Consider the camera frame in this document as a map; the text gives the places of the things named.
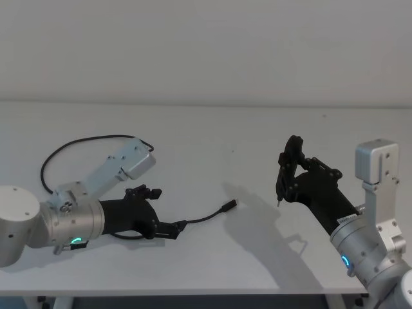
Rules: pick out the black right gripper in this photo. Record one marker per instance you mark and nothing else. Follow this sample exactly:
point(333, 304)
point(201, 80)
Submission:
point(325, 199)

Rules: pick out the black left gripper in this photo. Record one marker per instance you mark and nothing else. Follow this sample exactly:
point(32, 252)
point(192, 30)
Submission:
point(128, 215)

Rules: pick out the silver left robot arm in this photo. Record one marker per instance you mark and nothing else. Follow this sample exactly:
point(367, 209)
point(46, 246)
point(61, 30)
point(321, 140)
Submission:
point(67, 222)

